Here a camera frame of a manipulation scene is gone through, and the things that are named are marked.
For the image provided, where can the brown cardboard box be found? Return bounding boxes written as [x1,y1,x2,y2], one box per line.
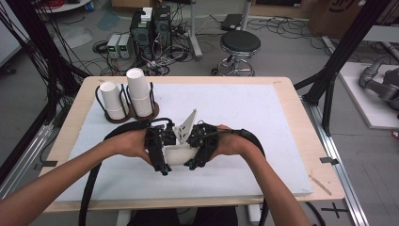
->
[308,0,367,40]

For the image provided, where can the tangle of floor cables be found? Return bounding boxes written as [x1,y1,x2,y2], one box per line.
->
[135,40,193,77]

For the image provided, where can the person's right hand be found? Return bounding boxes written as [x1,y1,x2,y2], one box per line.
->
[214,123,252,158]

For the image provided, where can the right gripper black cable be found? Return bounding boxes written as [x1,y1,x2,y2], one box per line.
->
[200,127,270,226]

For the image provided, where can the black flat device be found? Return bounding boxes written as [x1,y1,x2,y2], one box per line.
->
[219,13,245,32]

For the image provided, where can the thin wooden stick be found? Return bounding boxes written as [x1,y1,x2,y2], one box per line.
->
[308,174,333,197]

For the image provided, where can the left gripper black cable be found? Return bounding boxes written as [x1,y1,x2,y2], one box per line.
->
[77,117,175,226]

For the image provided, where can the person's dark trousers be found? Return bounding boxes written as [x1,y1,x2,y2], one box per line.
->
[126,205,239,226]

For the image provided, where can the dark wire cup holder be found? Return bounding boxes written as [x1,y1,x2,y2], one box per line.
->
[94,81,161,124]

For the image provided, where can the black floor cables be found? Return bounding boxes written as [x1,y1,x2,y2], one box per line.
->
[246,16,334,50]

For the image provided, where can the white table leg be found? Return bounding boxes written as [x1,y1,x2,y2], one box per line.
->
[115,209,134,226]
[247,203,262,226]

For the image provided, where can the black metal frame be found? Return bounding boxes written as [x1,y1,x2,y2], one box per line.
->
[294,0,393,137]
[0,0,92,186]

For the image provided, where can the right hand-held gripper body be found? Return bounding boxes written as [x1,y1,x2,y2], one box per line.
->
[173,108,219,158]

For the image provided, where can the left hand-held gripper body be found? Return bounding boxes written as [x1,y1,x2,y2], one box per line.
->
[144,122,177,158]

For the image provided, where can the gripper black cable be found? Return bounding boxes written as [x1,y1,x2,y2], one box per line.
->
[77,117,175,226]
[200,127,270,226]

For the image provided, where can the grey power supply unit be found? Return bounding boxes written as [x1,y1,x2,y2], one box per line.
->
[105,33,122,59]
[118,33,133,60]

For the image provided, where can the coiled black cable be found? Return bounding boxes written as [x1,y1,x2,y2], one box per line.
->
[91,40,109,55]

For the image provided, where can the white foam mat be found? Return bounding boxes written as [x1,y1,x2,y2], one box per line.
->
[56,82,314,202]

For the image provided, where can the white round table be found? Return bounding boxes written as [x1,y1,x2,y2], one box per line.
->
[35,0,92,14]

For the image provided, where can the tall white cup stack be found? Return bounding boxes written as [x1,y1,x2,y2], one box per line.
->
[125,67,154,118]

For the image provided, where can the person's left hand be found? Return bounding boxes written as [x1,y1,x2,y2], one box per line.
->
[114,127,152,165]

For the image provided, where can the black computer tower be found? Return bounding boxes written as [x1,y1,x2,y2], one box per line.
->
[152,5,173,60]
[129,8,154,61]

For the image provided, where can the white stand leg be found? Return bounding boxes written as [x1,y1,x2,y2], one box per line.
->
[187,0,204,61]
[239,0,254,32]

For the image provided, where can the aluminium floor rail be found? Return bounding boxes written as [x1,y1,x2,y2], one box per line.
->
[301,96,371,226]
[0,122,55,202]

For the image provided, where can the black round stool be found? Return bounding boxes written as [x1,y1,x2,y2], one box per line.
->
[211,29,263,77]

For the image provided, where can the white paper cup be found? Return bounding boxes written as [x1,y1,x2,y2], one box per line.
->
[163,142,200,168]

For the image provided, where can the short white cup stack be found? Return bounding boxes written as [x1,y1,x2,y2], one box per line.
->
[99,80,127,121]

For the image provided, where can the white floor platform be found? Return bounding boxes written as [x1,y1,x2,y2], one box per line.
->
[338,61,399,131]

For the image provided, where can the small white box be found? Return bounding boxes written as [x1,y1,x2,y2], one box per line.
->
[140,7,154,23]

